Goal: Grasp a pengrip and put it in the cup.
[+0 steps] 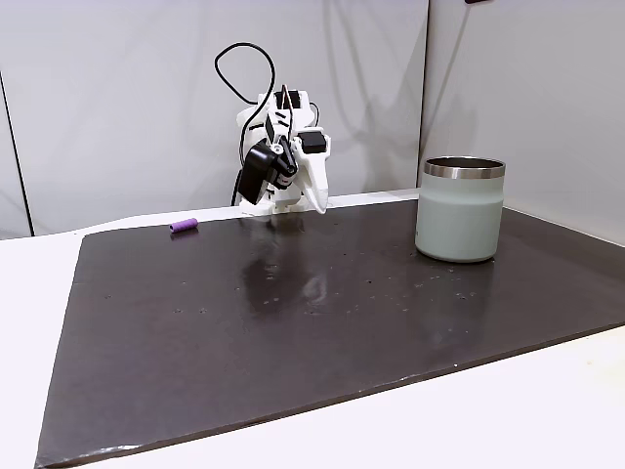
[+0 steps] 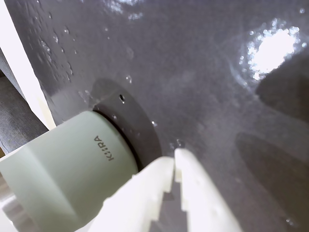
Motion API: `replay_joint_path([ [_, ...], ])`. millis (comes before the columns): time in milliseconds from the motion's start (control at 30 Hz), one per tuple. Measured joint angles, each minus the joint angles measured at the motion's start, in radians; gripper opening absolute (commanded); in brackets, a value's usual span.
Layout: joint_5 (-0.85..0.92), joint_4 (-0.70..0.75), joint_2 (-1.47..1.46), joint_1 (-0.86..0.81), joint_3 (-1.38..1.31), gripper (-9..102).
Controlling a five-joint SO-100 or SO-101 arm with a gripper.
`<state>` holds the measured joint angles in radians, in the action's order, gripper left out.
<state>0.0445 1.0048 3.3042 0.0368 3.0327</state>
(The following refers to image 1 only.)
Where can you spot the dark brown table mat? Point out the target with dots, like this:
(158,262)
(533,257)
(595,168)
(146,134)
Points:
(273,312)

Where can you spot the dark wall fixture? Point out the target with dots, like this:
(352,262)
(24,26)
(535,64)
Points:
(476,1)

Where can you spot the black camera box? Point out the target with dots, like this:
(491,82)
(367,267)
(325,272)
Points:
(258,171)

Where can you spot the pale green steel-rimmed cup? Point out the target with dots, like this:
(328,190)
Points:
(459,215)

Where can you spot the purple pen grip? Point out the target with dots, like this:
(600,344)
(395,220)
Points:
(183,226)

